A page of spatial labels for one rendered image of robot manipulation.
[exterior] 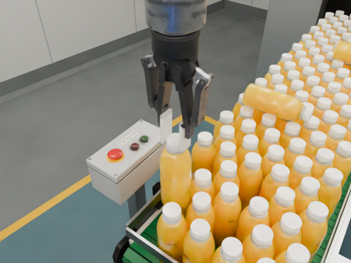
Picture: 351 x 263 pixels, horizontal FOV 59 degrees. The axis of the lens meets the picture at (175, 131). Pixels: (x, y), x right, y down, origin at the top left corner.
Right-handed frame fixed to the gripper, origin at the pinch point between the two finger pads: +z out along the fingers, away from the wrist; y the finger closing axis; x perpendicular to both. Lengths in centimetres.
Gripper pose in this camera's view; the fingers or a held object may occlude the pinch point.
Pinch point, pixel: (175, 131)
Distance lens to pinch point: 59.1
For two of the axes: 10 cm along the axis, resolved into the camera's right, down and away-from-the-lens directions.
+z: 0.0, 7.8, 6.3
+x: 5.9, -5.1, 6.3
